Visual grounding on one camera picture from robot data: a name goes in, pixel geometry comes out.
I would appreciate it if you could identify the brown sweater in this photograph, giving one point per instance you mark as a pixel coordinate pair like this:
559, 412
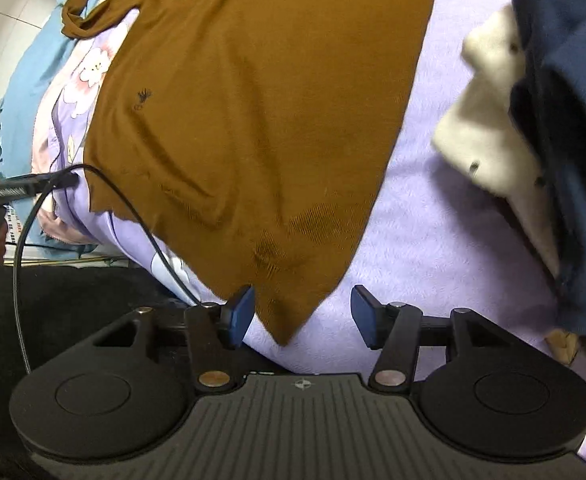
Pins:
253, 110

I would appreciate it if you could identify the light blue ruffled bedding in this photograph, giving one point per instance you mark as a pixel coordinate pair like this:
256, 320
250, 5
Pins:
28, 85

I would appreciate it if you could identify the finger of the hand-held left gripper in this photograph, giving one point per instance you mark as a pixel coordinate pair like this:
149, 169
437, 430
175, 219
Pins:
60, 181

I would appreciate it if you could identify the navy blue garment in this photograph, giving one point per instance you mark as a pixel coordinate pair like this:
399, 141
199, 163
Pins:
573, 85

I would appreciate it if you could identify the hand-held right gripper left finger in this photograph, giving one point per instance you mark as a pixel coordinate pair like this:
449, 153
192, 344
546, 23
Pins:
239, 316

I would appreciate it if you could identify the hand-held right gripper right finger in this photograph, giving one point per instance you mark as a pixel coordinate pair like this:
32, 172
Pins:
364, 317

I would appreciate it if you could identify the purple floral blanket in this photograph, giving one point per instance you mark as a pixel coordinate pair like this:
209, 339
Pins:
423, 210

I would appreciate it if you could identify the cream fleece garment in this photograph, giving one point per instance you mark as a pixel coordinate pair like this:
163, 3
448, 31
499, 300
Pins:
483, 125

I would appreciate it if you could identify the black cloth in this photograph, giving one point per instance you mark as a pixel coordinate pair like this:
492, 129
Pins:
73, 300

